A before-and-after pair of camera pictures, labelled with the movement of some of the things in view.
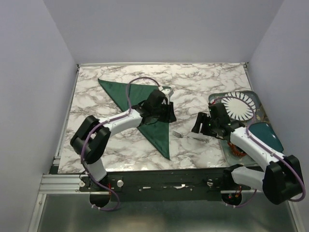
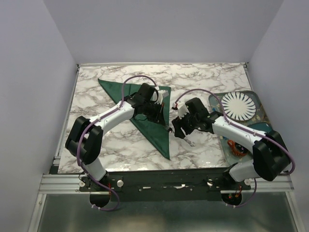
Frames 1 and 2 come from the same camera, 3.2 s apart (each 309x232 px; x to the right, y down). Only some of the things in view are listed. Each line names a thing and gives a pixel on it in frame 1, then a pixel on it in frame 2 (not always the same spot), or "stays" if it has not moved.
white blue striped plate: (239, 107) stays
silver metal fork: (180, 136) -> (191, 143)
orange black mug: (236, 150) stays
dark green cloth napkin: (159, 131) stays
